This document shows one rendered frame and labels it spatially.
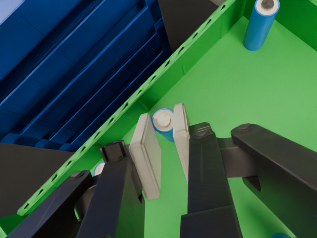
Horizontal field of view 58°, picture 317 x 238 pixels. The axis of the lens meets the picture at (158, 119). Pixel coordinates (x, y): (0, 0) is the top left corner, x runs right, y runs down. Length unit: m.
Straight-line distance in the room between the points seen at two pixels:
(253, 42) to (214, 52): 0.04
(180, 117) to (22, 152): 0.68
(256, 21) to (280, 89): 0.07
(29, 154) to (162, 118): 0.63
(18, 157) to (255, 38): 0.67
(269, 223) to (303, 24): 0.17
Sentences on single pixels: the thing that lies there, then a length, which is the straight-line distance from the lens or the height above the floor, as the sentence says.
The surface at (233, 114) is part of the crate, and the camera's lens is 0.27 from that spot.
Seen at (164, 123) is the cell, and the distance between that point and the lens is 0.20.
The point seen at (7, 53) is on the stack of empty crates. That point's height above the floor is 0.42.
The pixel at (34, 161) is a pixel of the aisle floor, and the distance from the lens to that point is 0.79.
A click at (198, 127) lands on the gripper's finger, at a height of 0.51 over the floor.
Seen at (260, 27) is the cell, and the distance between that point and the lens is 0.25.
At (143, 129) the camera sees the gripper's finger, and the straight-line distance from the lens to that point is 0.16.
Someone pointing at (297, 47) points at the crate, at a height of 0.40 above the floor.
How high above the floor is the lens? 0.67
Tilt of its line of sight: 77 degrees down
